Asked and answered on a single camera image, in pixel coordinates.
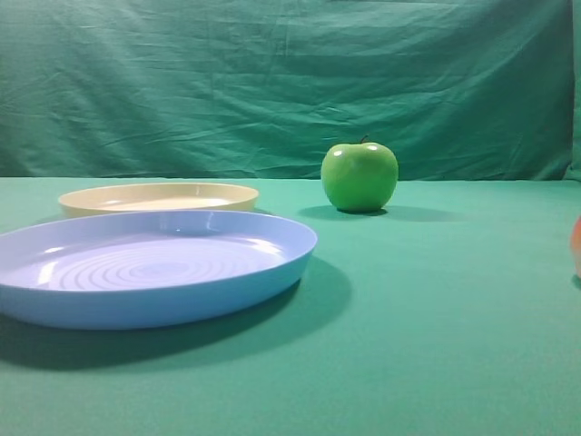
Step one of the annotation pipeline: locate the round yellow-red bread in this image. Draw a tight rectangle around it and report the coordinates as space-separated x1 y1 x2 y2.
569 217 581 279

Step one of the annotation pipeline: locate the blue plastic plate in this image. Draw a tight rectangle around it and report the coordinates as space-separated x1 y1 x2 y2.
1 210 318 330

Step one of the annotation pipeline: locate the yellow plastic plate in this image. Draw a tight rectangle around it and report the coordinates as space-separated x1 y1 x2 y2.
58 182 260 218

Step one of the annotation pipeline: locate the green apple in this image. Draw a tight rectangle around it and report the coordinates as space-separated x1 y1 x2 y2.
320 141 399 213

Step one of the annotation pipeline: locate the green backdrop cloth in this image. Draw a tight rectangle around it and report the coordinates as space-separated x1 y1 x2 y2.
1 1 580 181

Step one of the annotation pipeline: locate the green table cloth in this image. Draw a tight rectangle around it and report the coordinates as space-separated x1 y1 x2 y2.
1 179 580 435

